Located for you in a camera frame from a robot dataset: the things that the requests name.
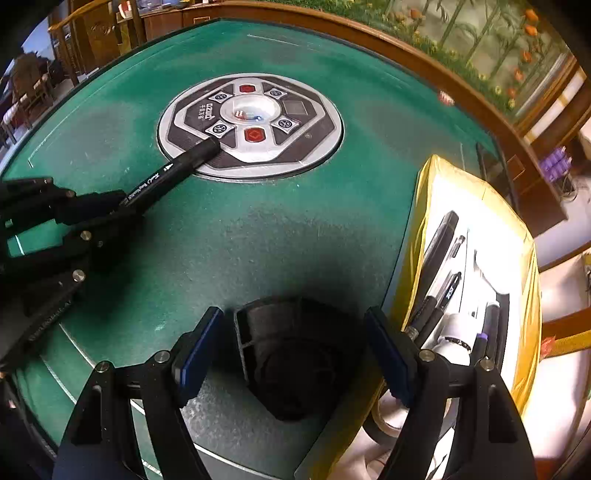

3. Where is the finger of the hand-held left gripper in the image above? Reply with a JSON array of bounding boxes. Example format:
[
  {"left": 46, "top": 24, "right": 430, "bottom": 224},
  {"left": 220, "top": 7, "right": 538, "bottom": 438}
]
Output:
[
  {"left": 0, "top": 225, "right": 122, "bottom": 320},
  {"left": 0, "top": 178, "right": 145, "bottom": 228}
]

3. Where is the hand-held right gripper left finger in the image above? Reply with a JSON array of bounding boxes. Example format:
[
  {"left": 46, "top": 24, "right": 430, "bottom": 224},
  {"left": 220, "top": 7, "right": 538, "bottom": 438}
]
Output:
[{"left": 52, "top": 307, "right": 225, "bottom": 480}]

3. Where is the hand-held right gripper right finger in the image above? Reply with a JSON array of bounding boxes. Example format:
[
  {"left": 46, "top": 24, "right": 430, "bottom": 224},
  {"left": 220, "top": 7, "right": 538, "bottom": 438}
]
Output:
[{"left": 364, "top": 307, "right": 539, "bottom": 480}]

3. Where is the plain white plastic bottle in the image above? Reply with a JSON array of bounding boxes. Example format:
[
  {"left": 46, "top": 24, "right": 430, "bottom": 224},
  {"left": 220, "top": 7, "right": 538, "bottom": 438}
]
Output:
[
  {"left": 473, "top": 249, "right": 509, "bottom": 296},
  {"left": 434, "top": 314, "right": 478, "bottom": 365}
]

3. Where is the black marker with white number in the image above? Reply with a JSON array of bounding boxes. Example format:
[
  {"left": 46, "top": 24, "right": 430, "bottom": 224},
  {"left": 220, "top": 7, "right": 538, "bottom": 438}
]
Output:
[{"left": 436, "top": 272, "right": 462, "bottom": 310}]

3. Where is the black marker with purple cap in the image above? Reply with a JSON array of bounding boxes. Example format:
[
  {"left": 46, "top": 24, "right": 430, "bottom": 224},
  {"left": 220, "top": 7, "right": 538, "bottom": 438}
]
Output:
[{"left": 475, "top": 302, "right": 502, "bottom": 365}]

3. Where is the black marker with beige caps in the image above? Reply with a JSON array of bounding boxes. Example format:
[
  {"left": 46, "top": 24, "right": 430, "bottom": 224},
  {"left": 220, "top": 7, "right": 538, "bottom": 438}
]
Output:
[{"left": 422, "top": 211, "right": 460, "bottom": 278}]

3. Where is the yellow-rimmed white tray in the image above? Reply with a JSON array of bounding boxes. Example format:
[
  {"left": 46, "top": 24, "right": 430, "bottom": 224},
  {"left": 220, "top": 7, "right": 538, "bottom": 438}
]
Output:
[{"left": 295, "top": 154, "right": 542, "bottom": 480}]

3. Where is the dark wooden chair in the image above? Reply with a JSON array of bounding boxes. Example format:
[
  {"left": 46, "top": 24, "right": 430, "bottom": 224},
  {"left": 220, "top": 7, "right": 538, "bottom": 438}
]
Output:
[{"left": 0, "top": 53, "right": 56, "bottom": 139}]

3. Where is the carved wooden chair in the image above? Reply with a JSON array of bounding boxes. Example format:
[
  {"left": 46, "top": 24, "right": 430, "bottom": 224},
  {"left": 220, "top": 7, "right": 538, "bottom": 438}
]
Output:
[{"left": 48, "top": 0, "right": 144, "bottom": 88}]

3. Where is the round grey table control panel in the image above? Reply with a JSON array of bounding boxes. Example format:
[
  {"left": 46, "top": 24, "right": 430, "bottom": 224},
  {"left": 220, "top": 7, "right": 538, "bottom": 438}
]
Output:
[{"left": 157, "top": 71, "right": 345, "bottom": 182}]

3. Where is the artificial flower bamboo display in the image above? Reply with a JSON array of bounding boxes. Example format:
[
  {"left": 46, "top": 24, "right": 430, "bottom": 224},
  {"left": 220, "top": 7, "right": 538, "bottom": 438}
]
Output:
[{"left": 323, "top": 0, "right": 573, "bottom": 121}]

